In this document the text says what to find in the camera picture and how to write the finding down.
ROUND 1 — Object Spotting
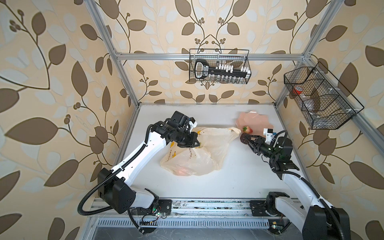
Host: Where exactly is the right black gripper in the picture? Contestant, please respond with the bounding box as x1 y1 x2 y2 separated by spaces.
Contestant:
245 134 279 161

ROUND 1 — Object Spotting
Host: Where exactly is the red strawberry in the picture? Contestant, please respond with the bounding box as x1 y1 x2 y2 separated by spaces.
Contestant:
242 126 253 134

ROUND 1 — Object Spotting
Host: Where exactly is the banana print plastic bag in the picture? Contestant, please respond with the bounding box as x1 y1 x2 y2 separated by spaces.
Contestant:
160 127 241 176

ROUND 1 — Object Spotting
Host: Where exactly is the dark brown fig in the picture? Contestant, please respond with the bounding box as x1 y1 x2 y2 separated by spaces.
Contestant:
240 134 249 145

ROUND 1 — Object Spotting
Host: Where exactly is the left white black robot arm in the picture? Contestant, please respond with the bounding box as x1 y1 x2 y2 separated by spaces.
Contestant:
77 111 200 216

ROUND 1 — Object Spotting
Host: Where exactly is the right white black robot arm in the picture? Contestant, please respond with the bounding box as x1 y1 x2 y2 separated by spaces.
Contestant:
240 131 352 240

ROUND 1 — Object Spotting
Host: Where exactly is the pink wavy fruit plate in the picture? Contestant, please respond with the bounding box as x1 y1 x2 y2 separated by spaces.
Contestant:
236 112 274 136

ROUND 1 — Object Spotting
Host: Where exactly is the black white tool set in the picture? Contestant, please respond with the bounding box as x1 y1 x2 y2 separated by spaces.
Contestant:
192 60 252 80

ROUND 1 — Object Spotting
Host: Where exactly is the clear bottle red cap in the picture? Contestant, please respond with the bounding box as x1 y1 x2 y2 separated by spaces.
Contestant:
292 85 322 121

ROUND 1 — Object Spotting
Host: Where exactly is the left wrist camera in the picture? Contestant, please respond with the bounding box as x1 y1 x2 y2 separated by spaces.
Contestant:
189 118 198 132

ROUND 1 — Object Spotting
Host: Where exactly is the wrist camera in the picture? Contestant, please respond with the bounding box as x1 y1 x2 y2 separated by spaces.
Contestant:
263 128 275 144
189 118 198 132

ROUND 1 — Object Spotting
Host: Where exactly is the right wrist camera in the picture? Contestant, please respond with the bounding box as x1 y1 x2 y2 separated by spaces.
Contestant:
263 128 275 144

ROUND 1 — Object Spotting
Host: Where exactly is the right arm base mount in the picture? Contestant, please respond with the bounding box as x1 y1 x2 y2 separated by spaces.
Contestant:
250 200 269 217

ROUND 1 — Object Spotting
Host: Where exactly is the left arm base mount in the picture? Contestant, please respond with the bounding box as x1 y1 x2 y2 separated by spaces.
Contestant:
132 199 173 217

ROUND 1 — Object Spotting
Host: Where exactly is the black wire basket centre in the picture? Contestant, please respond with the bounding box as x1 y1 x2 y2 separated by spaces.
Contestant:
189 48 252 85

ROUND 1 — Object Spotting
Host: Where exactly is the black wire basket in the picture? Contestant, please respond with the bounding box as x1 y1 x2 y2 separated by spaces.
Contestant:
189 48 252 85
284 62 364 130

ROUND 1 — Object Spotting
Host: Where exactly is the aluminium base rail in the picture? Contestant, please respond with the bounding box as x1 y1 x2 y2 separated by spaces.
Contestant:
88 197 337 220

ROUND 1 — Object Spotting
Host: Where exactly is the black wire basket right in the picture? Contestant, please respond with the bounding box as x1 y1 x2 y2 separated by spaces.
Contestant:
284 62 364 130

